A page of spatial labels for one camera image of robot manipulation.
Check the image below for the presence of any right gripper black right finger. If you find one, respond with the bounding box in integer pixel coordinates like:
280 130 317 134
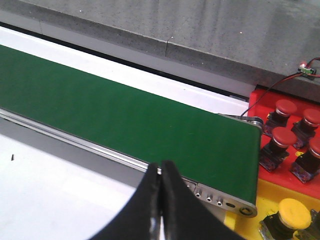
160 160 242 240

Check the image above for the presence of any green circuit board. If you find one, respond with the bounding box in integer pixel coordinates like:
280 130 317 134
297 63 320 81

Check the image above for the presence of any red wire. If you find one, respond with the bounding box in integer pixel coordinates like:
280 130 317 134
274 57 320 88

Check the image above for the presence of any yellow mushroom push button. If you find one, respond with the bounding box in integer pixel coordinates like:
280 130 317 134
258 198 312 240
297 209 320 240

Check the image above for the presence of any grey stone counter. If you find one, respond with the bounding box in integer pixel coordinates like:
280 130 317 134
0 0 320 97

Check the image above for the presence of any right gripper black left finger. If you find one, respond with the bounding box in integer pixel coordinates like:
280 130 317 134
91 163 161 240

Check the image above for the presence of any yellow bin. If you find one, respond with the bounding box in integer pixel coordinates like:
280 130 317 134
223 177 320 240

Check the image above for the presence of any red bin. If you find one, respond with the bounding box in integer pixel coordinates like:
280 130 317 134
248 89 320 199

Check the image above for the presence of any metal conveyor end plate right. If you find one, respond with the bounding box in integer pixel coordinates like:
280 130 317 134
182 176 258 218

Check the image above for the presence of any black wire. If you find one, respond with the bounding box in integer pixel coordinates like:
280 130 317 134
217 73 301 123

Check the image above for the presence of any green conveyor belt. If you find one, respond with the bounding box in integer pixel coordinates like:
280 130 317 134
0 46 261 208

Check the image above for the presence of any aluminium conveyor side rail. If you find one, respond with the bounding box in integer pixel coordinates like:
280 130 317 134
0 108 149 172

